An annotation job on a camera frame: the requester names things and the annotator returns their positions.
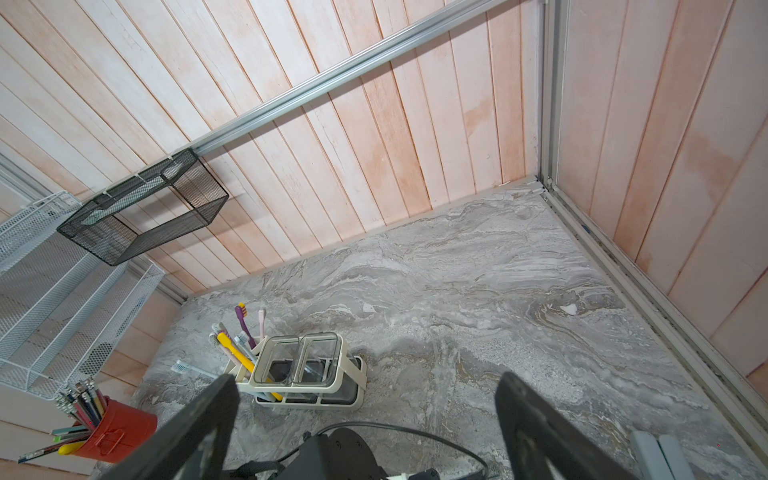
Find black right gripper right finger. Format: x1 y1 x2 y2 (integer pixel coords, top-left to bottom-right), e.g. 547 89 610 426
495 372 635 479

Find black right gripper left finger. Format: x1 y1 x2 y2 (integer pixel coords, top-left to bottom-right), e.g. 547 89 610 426
101 374 240 479

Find purple toothbrush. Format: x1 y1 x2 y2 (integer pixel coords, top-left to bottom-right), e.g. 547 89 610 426
235 303 257 349

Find light blue toothbrush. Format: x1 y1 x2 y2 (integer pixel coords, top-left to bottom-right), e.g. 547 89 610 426
171 360 218 380

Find yellow toothbrush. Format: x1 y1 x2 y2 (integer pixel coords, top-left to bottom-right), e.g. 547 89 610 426
213 326 256 380

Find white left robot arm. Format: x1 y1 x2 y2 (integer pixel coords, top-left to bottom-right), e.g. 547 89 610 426
219 421 489 479

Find cream toothbrush holder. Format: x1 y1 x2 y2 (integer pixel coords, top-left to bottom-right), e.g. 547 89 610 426
224 332 367 411

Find red pencil cup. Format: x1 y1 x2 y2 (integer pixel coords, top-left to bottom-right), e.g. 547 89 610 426
73 396 158 464

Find pens in red cup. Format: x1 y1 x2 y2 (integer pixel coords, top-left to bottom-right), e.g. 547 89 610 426
17 378 107 464

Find grey flat bar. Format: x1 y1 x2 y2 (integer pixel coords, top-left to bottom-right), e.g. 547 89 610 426
630 431 695 480

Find black mesh basket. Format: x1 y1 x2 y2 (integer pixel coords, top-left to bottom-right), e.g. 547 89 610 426
57 149 229 266

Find aluminium frame rails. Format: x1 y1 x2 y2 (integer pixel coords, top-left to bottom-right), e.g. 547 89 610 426
1 1 767 459

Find white wire mesh shelf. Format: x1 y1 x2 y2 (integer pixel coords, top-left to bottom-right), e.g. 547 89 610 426
1 192 165 400

